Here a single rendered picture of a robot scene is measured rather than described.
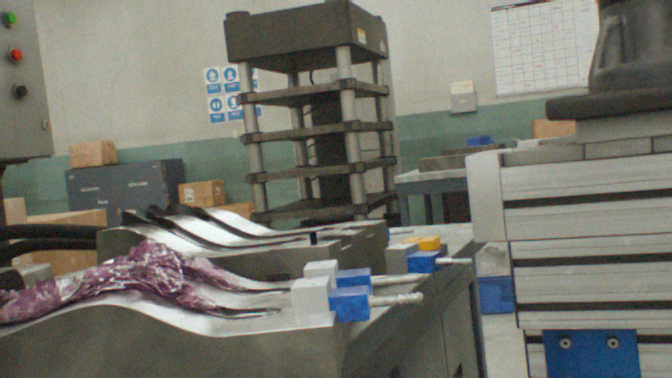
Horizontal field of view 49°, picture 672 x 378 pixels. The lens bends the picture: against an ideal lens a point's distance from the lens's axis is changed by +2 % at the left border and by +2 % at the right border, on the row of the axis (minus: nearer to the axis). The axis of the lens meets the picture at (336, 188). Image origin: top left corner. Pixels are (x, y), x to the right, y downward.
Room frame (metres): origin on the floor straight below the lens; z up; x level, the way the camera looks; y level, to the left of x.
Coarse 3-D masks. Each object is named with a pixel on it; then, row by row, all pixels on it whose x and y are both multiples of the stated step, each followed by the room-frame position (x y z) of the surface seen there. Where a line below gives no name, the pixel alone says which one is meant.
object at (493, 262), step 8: (496, 248) 4.40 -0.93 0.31; (504, 248) 4.38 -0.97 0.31; (480, 256) 4.05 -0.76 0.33; (488, 256) 4.04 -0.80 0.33; (496, 256) 4.03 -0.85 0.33; (504, 256) 4.02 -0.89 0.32; (480, 264) 4.05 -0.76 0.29; (488, 264) 4.37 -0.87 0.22; (496, 264) 4.03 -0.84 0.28; (504, 264) 4.02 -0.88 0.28; (480, 272) 4.06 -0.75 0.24; (488, 272) 4.04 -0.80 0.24; (496, 272) 4.03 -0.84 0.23; (504, 272) 4.01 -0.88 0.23
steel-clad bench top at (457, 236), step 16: (448, 224) 1.78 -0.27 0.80; (464, 224) 1.76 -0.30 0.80; (400, 240) 1.59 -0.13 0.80; (448, 240) 1.51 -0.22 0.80; (464, 240) 1.49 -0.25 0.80; (448, 256) 1.31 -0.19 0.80; (384, 288) 1.08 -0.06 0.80; (400, 288) 1.07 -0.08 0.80; (368, 320) 0.89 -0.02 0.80; (352, 336) 0.82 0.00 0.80
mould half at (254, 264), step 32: (192, 224) 1.18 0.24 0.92; (256, 224) 1.29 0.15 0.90; (352, 224) 1.18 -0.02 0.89; (384, 224) 1.19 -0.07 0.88; (224, 256) 1.02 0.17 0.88; (256, 256) 1.00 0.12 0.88; (288, 256) 0.98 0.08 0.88; (320, 256) 0.96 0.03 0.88; (352, 256) 1.04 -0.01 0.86; (384, 256) 1.17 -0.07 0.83
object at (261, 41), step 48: (336, 0) 4.96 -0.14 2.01; (240, 48) 5.16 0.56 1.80; (288, 48) 5.06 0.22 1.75; (336, 48) 5.02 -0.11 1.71; (384, 48) 5.91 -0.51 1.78; (240, 96) 5.21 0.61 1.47; (288, 96) 5.13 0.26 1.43; (336, 96) 5.62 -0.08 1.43; (384, 96) 6.01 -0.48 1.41; (336, 144) 6.33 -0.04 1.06; (384, 144) 6.00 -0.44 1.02; (336, 192) 6.35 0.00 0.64; (384, 192) 6.00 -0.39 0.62
